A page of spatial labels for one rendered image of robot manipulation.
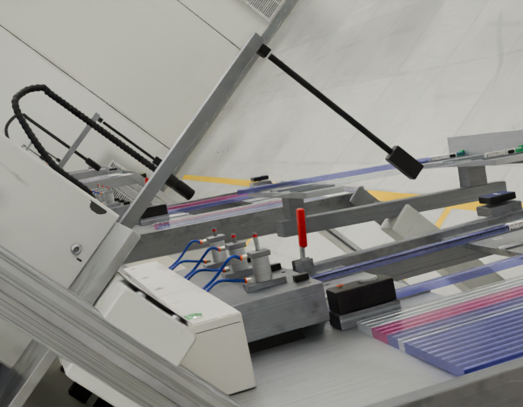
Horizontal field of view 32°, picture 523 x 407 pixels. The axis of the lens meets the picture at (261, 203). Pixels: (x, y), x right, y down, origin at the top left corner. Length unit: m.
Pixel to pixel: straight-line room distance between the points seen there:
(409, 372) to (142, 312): 0.33
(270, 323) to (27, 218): 0.38
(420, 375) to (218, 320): 0.21
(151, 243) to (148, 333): 1.51
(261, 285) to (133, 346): 0.46
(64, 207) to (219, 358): 0.24
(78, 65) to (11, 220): 8.08
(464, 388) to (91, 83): 8.16
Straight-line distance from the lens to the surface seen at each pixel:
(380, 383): 0.90
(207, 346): 0.94
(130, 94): 8.91
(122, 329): 0.68
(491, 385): 0.84
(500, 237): 1.50
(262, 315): 1.08
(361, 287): 1.11
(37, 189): 0.81
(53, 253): 0.82
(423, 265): 1.56
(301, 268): 1.44
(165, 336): 0.69
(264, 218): 2.25
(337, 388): 0.91
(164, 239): 2.20
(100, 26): 8.94
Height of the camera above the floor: 1.51
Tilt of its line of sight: 15 degrees down
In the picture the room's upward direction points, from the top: 54 degrees counter-clockwise
